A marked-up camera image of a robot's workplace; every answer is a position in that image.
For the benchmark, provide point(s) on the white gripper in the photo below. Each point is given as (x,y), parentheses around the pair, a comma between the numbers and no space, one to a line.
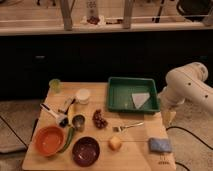
(168,100)

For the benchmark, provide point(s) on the blue sponge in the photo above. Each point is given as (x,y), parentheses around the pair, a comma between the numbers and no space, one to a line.
(159,145)

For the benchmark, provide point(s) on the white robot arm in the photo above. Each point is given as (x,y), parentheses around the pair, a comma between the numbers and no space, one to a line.
(185,82)

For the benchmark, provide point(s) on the purple bowl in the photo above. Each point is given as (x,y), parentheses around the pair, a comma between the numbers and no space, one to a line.
(85,151)

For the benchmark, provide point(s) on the orange bowl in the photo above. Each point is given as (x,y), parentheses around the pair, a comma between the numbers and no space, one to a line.
(49,140)

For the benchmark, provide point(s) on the grey folded cloth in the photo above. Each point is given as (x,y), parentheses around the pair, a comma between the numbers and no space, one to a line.
(139,99)

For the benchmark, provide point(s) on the green plastic tray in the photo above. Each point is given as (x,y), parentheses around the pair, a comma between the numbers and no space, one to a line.
(120,90)

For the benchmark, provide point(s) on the metal fork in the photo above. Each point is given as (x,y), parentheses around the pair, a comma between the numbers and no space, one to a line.
(123,127)

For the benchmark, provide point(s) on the yellow cube block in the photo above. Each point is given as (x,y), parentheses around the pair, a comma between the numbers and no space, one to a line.
(114,143)

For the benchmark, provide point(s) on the dark grape bunch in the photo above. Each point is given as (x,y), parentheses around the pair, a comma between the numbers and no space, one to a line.
(98,120)

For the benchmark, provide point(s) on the small metal cup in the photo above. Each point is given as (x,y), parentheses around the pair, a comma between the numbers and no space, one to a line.
(78,122)

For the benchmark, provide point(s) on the yellow banana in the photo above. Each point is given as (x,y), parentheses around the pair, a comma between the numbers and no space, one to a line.
(71,112)

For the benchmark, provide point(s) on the green chili pepper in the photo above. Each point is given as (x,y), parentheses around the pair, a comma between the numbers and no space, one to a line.
(70,135)

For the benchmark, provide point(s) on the white black tool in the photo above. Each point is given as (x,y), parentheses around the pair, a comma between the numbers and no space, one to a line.
(64,108)

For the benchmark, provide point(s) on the white dish brush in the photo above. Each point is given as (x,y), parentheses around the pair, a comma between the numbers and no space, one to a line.
(61,119)

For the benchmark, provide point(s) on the green plastic cup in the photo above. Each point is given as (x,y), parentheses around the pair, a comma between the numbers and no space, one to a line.
(55,85)

